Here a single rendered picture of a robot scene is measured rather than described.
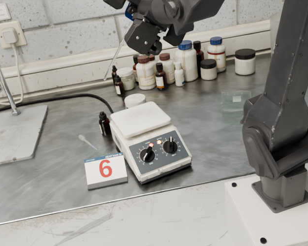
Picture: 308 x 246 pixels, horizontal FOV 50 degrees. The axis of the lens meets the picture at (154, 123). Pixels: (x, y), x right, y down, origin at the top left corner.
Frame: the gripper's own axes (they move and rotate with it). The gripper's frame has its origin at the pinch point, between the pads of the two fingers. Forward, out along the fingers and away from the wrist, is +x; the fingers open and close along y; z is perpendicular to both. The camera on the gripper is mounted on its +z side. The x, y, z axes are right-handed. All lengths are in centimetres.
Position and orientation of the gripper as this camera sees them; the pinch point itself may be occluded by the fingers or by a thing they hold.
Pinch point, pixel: (138, 13)
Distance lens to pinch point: 74.9
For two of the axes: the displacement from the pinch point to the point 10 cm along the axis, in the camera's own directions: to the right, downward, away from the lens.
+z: -4.3, 9.0, 0.0
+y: 7.9, 3.7, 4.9
